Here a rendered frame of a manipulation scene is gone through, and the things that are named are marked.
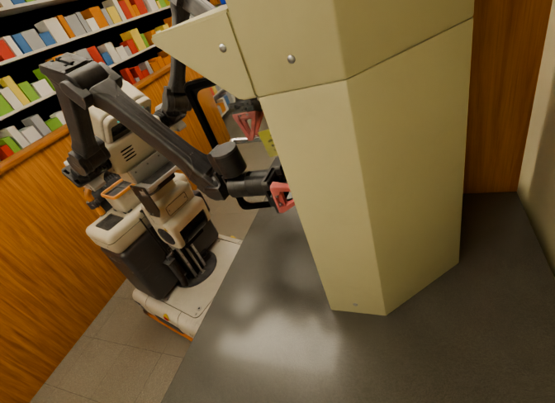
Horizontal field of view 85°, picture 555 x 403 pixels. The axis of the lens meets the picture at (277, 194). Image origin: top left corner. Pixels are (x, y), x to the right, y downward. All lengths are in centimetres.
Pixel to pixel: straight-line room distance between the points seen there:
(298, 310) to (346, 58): 53
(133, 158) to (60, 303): 141
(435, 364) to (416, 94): 44
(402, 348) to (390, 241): 21
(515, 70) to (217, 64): 59
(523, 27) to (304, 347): 72
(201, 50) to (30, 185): 205
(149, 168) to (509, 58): 118
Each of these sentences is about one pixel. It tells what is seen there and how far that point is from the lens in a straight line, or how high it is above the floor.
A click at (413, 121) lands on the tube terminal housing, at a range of 46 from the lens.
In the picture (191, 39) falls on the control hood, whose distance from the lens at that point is 42.
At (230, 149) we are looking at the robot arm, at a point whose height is 127.
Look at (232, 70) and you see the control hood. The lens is 40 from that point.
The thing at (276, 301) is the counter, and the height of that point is 94.
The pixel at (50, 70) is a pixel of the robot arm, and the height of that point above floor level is 151.
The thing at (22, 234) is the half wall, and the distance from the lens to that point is 236.
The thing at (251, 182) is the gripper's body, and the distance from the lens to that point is 65.
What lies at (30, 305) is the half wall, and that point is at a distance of 244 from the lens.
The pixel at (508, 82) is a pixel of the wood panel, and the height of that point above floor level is 122.
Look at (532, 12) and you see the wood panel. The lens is 76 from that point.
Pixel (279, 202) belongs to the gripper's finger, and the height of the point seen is 117.
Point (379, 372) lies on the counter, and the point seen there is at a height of 94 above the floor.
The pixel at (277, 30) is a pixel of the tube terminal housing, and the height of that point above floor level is 148.
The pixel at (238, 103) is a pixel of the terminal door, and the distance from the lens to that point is 76.
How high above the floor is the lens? 152
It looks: 34 degrees down
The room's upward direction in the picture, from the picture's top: 21 degrees counter-clockwise
